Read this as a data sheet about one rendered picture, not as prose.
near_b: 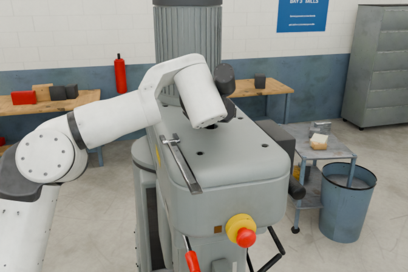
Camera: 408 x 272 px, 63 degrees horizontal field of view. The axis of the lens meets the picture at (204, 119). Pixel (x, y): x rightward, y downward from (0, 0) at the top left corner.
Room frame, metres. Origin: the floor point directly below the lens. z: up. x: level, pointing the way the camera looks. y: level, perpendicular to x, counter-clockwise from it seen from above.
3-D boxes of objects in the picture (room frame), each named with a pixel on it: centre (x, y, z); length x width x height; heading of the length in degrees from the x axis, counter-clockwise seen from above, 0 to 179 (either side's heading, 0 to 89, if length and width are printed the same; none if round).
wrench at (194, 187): (0.58, 0.05, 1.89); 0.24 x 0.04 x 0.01; 17
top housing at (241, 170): (0.77, -0.01, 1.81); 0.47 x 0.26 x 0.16; 15
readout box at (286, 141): (1.13, -0.27, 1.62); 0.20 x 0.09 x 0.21; 15
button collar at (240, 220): (0.54, -0.07, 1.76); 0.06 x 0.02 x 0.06; 105
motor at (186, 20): (1.00, 0.05, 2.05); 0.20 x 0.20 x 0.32
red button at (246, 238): (0.51, -0.08, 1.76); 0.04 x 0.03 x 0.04; 105
